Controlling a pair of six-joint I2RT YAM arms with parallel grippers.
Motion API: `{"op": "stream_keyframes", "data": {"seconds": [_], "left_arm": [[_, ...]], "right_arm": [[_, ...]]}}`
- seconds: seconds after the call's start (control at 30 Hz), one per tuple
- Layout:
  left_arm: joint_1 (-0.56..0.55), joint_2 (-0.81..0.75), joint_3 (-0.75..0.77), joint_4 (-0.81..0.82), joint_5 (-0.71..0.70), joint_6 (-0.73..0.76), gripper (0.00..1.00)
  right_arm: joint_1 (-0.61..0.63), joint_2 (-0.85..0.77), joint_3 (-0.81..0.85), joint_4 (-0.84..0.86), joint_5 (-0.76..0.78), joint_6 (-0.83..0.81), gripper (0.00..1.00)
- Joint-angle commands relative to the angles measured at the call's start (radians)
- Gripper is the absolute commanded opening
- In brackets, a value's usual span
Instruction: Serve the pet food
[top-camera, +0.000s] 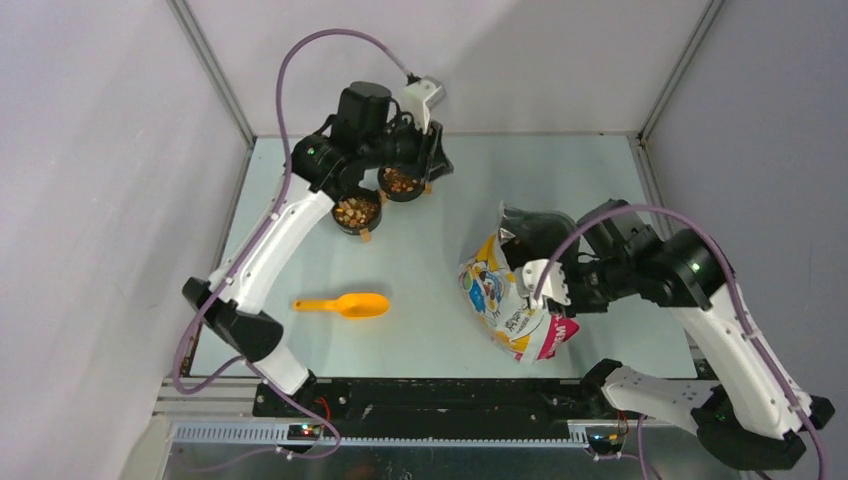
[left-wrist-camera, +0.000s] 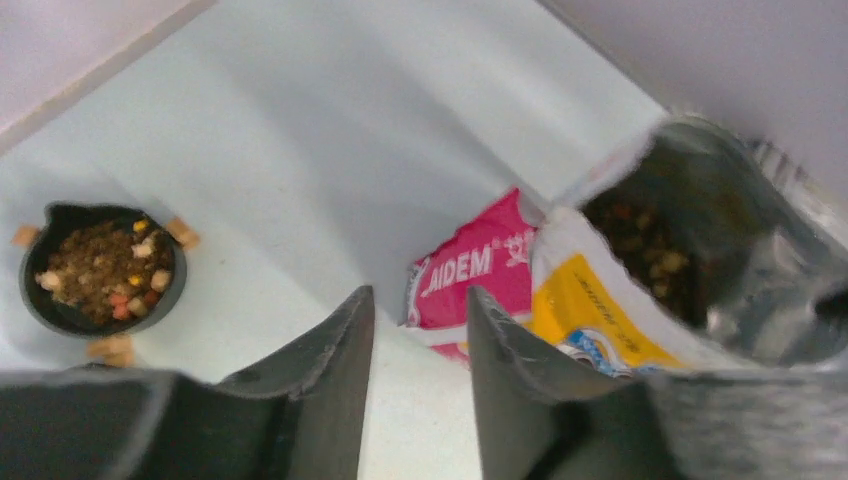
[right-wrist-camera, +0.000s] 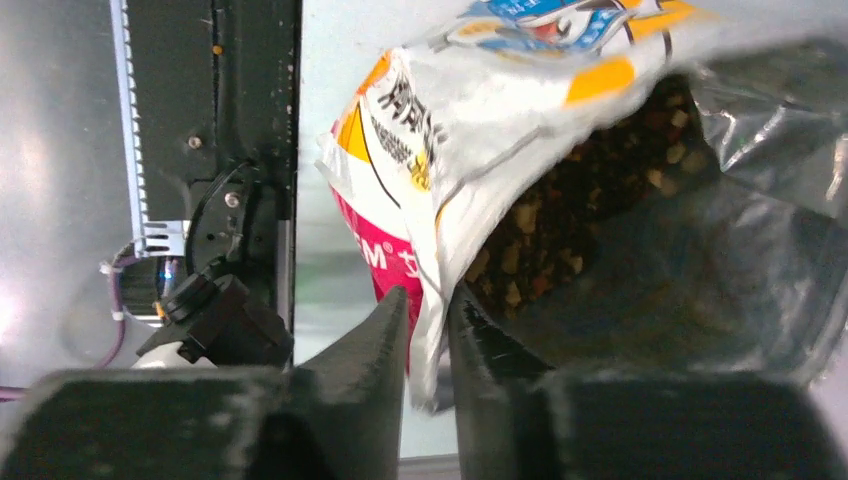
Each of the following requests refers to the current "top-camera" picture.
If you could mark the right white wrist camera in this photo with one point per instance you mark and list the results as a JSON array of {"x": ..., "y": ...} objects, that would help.
[{"x": 540, "y": 281}]

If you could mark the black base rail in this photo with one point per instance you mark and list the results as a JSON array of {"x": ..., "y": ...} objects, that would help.
[{"x": 456, "y": 409}]

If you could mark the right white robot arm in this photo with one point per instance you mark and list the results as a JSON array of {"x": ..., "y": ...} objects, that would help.
[{"x": 753, "y": 416}]

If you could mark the black cat bowl fish print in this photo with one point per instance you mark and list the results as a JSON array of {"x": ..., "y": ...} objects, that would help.
[{"x": 359, "y": 212}]

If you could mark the pet food bag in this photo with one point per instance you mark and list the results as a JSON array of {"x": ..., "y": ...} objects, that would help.
[{"x": 493, "y": 283}]

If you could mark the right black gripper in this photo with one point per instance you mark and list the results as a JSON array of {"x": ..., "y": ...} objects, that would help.
[{"x": 576, "y": 304}]

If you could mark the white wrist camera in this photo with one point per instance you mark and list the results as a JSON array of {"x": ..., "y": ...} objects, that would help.
[
  {"x": 419, "y": 97},
  {"x": 540, "y": 281}
]

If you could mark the orange plastic scoop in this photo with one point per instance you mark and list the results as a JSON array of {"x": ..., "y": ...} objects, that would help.
[{"x": 355, "y": 306}]

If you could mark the black cat bowl paw print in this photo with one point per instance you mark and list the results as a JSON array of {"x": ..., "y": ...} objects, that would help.
[{"x": 397, "y": 186}]

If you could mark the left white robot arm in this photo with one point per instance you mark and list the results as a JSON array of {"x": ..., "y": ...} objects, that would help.
[{"x": 372, "y": 128}]

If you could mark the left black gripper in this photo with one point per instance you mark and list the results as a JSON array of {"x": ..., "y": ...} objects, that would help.
[{"x": 437, "y": 163}]

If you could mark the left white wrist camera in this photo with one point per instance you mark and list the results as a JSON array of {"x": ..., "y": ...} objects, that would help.
[{"x": 419, "y": 97}]

